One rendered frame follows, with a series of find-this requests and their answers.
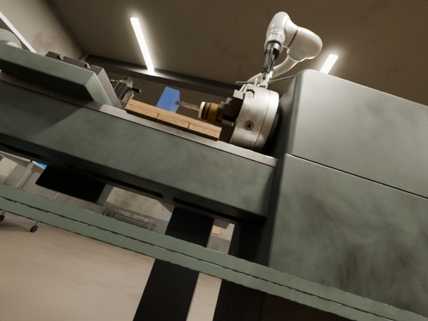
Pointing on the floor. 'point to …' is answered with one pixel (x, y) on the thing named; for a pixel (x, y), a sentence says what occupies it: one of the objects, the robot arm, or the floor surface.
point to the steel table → (130, 216)
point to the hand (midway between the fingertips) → (264, 81)
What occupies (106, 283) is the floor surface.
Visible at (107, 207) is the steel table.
